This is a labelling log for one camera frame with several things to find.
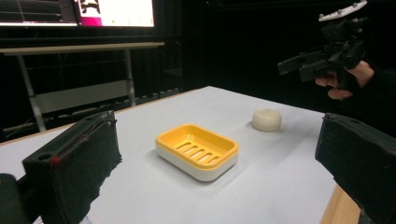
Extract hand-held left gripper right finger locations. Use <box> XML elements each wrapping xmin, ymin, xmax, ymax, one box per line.
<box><xmin>315</xmin><ymin>112</ymin><xmax>396</xmax><ymax>224</ymax></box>

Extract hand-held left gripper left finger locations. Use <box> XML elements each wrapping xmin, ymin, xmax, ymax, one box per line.
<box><xmin>21</xmin><ymin>110</ymin><xmax>122</xmax><ymax>224</ymax></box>

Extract cream round soap bar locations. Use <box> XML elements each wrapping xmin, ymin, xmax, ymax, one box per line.
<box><xmin>251</xmin><ymin>108</ymin><xmax>283</xmax><ymax>133</ymax></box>

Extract yellow and white soap dish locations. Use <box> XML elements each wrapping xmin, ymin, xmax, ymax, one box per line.
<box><xmin>155</xmin><ymin>123</ymin><xmax>240</xmax><ymax>183</ymax></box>

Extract white desk with metal legs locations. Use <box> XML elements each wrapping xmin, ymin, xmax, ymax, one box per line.
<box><xmin>0</xmin><ymin>41</ymin><xmax>165</xmax><ymax>133</ymax></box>

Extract bright screen monitor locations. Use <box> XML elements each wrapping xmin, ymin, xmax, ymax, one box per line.
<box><xmin>74</xmin><ymin>0</ymin><xmax>156</xmax><ymax>28</ymax></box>

